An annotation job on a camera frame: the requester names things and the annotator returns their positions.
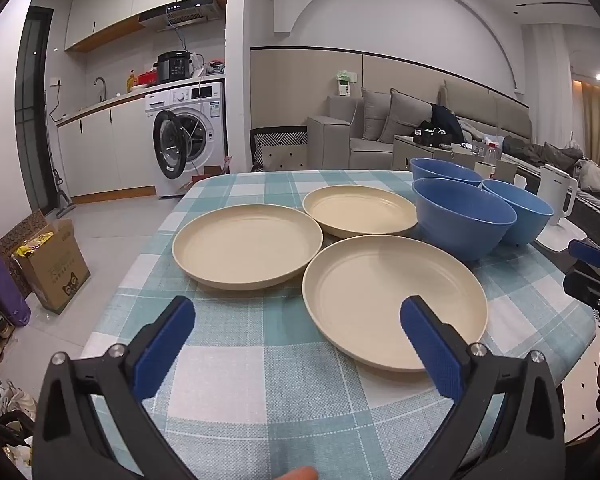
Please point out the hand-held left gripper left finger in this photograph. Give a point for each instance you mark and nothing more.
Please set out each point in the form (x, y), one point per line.
(162, 350)

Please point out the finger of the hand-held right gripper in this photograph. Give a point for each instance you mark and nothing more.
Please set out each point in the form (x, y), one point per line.
(587, 253)
(592, 292)

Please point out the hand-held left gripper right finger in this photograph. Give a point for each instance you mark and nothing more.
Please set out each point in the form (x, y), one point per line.
(432, 350)

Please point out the light blue bowl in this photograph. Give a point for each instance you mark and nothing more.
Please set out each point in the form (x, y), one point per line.
(527, 222)

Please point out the beige round plate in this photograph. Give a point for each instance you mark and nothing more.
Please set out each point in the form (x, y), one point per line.
(245, 245)
(375, 290)
(360, 210)

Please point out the dark blue bowl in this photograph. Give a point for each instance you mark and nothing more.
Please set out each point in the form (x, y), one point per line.
(442, 169)
(460, 230)

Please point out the person's left hand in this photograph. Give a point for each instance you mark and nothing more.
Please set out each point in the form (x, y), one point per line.
(295, 474)

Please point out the grey bed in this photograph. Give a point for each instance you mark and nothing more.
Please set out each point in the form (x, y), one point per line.
(587, 200)

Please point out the white electric kettle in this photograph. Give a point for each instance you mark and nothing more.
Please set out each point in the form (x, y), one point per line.
(552, 195)

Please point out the pile of dark clothes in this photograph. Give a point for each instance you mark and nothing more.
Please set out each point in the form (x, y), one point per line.
(550, 152)

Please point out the brown cardboard box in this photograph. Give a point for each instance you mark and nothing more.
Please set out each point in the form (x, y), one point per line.
(60, 275)

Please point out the teal white checked tablecloth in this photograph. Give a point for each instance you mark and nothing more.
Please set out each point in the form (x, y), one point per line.
(280, 410)

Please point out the beige cup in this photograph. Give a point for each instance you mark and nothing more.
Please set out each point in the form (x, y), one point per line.
(484, 170)

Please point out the beige curtain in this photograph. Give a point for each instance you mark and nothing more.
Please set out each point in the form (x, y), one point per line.
(597, 120)

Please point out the clear plastic bottle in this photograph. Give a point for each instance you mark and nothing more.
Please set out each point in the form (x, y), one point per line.
(490, 155)

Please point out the white sneaker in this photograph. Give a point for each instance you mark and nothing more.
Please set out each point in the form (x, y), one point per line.
(10, 400)

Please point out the yellow snack packet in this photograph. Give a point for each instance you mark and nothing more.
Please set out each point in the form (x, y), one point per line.
(35, 245)

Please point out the black bag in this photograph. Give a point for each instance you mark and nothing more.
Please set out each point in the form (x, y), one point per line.
(12, 430)

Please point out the purple rolled mat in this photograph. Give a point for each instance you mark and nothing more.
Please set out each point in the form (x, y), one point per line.
(2, 280)

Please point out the red cardboard box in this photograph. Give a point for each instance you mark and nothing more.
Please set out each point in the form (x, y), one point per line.
(207, 174)

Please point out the grey stick vacuum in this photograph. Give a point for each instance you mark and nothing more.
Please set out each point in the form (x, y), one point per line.
(62, 195)

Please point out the brown patterned board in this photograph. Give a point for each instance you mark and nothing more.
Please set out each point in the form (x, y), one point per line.
(17, 230)

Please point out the dark jacket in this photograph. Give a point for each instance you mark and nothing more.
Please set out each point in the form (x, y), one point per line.
(447, 120)

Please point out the black open box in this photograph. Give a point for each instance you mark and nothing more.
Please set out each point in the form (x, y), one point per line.
(430, 137)

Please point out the grey drawer cabinet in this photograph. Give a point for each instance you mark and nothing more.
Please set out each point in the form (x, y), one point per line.
(402, 152)

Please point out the white kitchen counter cabinet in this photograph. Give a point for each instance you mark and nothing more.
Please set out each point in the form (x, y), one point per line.
(110, 150)

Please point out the grey sofa cushion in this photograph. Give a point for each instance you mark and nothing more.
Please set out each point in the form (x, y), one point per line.
(405, 117)
(372, 115)

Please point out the grey sofa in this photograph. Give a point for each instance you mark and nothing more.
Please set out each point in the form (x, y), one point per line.
(330, 140)

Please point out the white washing machine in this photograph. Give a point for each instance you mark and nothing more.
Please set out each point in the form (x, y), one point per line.
(200, 105)

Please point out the yellow oil bottle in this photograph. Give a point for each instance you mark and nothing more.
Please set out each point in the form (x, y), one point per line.
(131, 82)

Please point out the small red box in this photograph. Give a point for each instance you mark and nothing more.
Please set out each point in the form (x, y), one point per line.
(147, 79)

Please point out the curved metal faucet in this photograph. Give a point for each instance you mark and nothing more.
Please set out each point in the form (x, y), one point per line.
(101, 85)

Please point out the black framed glass door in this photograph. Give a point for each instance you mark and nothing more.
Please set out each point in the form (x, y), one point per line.
(32, 110)

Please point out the black pressure cooker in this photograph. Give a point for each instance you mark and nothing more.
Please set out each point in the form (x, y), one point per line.
(172, 67)

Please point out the range hood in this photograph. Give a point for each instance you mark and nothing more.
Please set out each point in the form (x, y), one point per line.
(180, 15)

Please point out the green topped wall box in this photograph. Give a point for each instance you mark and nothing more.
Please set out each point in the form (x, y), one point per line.
(346, 82)

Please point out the white wall cabinets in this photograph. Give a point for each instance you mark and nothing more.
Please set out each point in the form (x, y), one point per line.
(120, 5)

